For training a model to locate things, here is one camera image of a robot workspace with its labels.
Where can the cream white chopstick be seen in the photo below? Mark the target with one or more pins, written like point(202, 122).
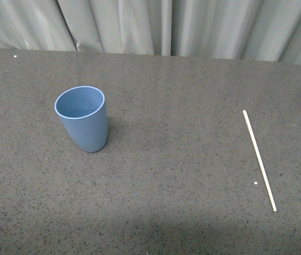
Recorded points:
point(259, 160)

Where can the grey-green curtain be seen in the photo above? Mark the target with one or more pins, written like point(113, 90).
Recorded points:
point(244, 30)

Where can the blue plastic cup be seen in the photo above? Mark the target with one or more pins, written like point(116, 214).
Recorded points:
point(82, 111)

